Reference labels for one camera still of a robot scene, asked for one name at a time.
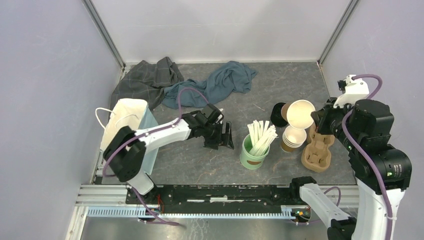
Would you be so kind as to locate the stack of paper cups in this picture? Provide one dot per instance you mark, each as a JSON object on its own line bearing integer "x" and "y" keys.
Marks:
{"x": 292, "y": 138}

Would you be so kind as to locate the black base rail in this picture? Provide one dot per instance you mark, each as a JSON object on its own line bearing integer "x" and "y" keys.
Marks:
{"x": 223, "y": 199}

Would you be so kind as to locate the grey checked cloth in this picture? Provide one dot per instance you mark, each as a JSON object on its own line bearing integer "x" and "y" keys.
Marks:
{"x": 147, "y": 81}

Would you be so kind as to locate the green cup holding straws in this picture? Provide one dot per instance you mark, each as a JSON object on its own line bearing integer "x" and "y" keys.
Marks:
{"x": 249, "y": 161}

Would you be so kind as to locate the brown paper coffee cup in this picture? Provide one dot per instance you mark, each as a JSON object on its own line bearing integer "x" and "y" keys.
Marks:
{"x": 298, "y": 114}

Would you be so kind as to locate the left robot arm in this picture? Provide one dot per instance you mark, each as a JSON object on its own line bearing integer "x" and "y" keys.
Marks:
{"x": 126, "y": 152}

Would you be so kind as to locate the stack of black lids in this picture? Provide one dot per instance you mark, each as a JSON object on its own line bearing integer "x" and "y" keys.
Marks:
{"x": 276, "y": 117}

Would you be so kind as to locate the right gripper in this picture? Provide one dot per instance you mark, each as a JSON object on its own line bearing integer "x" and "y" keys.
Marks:
{"x": 321, "y": 116}

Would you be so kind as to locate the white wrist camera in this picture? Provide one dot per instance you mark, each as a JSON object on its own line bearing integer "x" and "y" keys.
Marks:
{"x": 219, "y": 116}
{"x": 353, "y": 88}

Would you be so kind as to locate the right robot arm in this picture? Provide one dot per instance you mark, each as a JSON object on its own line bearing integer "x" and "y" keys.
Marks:
{"x": 383, "y": 172}

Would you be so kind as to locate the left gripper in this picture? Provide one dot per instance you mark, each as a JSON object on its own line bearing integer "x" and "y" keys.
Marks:
{"x": 226, "y": 137}

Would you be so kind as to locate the light blue paper bag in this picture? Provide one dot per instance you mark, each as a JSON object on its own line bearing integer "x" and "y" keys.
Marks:
{"x": 134, "y": 113}

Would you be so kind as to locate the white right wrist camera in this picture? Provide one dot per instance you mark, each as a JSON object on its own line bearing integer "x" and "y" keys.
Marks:
{"x": 353, "y": 88}

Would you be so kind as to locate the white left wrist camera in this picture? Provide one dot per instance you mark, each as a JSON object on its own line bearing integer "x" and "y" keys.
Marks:
{"x": 219, "y": 116}

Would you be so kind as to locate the bundle of wrapped straws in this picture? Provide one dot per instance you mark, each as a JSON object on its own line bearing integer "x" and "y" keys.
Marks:
{"x": 262, "y": 134}

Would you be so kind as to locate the brown pulp cup carrier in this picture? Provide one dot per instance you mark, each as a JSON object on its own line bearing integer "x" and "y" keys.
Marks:
{"x": 316, "y": 156}

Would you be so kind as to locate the blue-grey cloth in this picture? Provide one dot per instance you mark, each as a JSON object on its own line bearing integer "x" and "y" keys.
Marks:
{"x": 231, "y": 77}

